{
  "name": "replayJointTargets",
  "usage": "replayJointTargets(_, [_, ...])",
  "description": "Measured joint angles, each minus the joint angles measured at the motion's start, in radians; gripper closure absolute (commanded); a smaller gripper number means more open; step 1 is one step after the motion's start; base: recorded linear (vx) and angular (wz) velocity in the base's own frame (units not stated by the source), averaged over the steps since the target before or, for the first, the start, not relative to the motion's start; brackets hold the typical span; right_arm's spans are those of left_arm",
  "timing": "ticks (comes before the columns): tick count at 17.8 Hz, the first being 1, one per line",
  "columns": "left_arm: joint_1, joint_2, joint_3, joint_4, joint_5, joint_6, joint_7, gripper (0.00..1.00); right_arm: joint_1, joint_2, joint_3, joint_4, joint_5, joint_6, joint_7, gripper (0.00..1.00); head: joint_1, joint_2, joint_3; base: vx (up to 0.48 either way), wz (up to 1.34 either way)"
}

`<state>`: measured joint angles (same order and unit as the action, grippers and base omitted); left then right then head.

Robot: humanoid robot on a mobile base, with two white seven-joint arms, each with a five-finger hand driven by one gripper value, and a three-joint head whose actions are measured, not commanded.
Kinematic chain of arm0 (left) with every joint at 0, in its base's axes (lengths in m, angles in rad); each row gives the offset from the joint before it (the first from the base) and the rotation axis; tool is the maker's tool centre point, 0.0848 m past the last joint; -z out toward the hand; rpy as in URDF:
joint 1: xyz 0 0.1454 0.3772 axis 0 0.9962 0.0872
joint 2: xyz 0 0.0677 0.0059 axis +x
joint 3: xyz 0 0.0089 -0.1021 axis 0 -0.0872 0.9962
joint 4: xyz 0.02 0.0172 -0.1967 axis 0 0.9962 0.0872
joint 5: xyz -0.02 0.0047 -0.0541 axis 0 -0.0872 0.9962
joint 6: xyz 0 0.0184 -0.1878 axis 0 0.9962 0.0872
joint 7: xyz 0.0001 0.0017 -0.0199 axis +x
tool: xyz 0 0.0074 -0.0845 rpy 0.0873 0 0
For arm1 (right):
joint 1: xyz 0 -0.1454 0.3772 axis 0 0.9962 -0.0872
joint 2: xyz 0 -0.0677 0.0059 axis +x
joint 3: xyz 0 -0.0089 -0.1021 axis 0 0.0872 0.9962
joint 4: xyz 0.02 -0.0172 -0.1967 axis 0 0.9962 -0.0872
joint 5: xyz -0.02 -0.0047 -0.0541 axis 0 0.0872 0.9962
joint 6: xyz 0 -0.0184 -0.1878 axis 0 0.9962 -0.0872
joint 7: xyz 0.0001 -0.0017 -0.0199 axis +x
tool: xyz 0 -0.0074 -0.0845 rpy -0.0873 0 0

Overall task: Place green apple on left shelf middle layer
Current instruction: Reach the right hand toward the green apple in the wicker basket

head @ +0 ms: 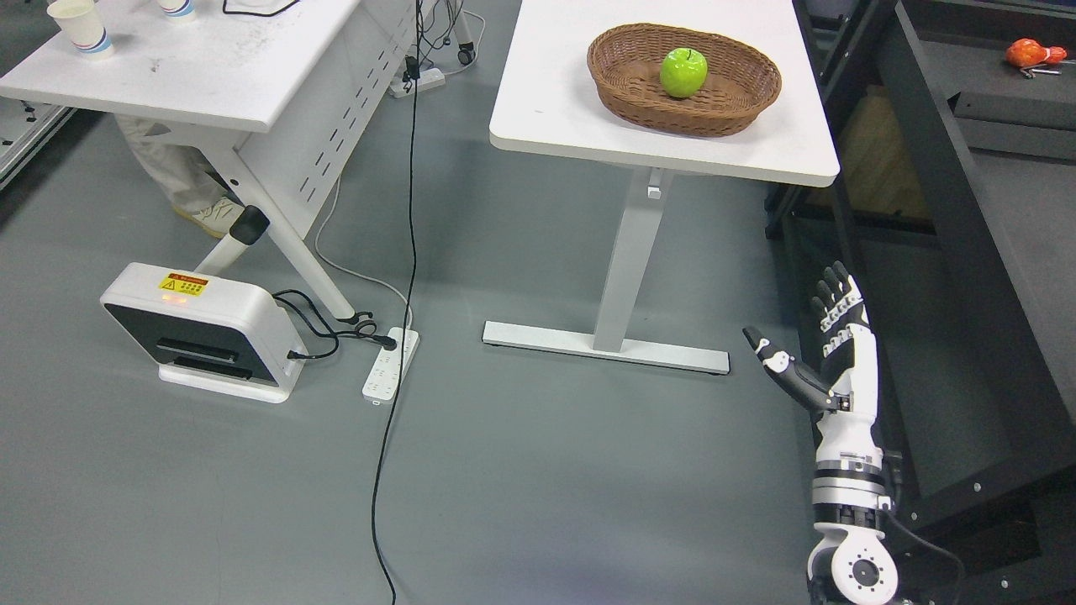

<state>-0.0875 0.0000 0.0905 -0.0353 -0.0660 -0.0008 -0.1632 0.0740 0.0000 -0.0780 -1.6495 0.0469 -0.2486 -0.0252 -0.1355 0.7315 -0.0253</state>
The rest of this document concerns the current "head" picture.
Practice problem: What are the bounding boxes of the black metal shelf rack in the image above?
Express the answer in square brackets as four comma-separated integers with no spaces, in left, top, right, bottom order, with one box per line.
[766,1,1073,604]

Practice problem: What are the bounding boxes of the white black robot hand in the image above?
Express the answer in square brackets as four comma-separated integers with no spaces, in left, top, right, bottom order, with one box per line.
[742,261,883,467]

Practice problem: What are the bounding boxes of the orange toy on shelf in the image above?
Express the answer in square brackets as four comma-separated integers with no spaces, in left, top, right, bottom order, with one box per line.
[1005,38,1068,69]

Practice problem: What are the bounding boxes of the green apple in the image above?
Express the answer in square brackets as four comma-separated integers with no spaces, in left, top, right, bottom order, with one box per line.
[659,47,709,99]

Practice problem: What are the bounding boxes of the white standing desk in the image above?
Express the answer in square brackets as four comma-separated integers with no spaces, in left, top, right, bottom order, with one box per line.
[482,1,839,375]

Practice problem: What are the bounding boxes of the far white power strip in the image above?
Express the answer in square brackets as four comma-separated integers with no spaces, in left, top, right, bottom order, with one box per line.
[388,68,445,99]

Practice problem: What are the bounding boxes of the white perforated desk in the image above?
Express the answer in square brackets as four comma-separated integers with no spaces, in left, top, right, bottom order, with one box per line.
[3,1,416,324]

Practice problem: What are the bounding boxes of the brown wicker basket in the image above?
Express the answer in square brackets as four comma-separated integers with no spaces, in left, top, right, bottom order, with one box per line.
[587,23,783,137]

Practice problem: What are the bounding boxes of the white floor power strip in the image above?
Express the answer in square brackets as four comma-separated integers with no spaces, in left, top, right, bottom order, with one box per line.
[362,327,420,405]

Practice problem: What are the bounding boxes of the long black cable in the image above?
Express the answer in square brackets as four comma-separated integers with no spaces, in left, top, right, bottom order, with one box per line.
[371,0,423,605]

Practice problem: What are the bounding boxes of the paper cup blue stripe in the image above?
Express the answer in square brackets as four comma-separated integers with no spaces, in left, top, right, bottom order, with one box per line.
[46,1,115,61]

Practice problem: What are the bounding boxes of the white box appliance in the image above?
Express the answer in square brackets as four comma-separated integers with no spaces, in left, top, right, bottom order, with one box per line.
[100,263,306,403]

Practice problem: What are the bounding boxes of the person leg and shoe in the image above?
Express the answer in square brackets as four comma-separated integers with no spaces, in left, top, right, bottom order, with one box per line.
[114,114,245,239]

